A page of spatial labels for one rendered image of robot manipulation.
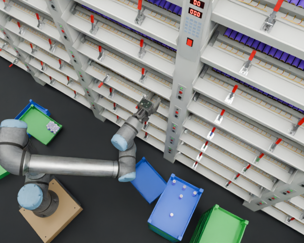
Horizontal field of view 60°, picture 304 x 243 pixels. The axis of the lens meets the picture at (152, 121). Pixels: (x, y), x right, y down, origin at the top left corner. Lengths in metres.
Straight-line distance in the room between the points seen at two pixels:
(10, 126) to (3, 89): 1.46
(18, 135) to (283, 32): 1.14
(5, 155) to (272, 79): 1.12
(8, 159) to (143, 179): 1.11
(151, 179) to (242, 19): 1.54
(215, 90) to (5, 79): 2.18
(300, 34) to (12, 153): 1.18
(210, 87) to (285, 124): 0.33
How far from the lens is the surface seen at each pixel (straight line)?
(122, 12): 1.12
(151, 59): 1.21
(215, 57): 0.99
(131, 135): 1.33
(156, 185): 2.11
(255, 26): 0.84
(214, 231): 1.70
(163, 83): 1.35
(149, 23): 1.06
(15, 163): 1.31
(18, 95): 2.71
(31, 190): 1.86
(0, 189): 2.41
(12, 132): 1.36
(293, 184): 1.52
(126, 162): 1.39
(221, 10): 0.85
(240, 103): 1.13
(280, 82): 0.99
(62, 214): 2.04
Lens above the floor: 2.07
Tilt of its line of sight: 64 degrees down
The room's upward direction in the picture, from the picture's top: straight up
